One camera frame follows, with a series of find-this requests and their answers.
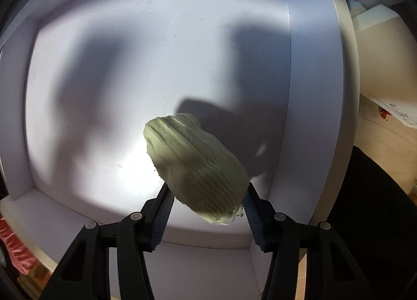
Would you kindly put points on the pale green knitted sock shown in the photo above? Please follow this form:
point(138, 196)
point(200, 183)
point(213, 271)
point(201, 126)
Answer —
point(197, 167)

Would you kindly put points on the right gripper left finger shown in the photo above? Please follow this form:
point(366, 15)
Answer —
point(156, 213)

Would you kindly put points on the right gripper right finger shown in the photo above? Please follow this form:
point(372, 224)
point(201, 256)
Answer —
point(263, 220)

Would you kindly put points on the red pink cloth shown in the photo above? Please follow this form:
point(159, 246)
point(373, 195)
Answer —
point(21, 257)

